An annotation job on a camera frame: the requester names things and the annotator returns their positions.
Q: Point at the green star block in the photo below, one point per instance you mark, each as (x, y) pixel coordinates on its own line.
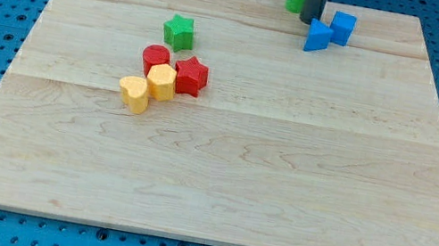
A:
(178, 32)

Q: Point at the red star block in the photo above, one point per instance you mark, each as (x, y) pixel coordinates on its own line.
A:
(191, 76)

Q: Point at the blue cube block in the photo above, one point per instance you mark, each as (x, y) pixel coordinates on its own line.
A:
(342, 25)

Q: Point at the blue triangle block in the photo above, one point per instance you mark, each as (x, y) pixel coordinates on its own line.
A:
(318, 37)

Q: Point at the red cylinder block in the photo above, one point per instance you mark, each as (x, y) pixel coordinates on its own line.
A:
(154, 55)

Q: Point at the yellow hexagon block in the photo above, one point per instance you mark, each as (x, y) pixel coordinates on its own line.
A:
(161, 80)

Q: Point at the wooden board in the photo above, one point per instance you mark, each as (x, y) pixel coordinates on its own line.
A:
(282, 147)

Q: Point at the yellow heart block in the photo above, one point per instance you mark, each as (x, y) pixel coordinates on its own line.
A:
(134, 93)

